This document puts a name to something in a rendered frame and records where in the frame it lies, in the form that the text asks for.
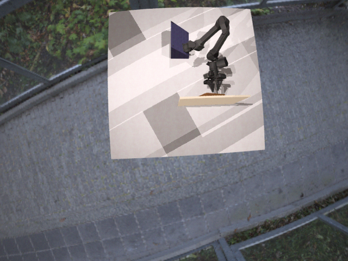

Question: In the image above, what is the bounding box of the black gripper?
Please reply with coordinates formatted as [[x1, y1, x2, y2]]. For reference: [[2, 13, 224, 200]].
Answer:
[[204, 69, 226, 93]]

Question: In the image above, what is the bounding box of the beige wall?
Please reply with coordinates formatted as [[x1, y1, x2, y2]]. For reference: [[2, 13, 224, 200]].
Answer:
[[178, 95, 250, 106]]

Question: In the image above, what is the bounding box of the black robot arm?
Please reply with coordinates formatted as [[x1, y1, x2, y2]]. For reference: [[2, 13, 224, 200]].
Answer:
[[182, 16, 230, 79]]

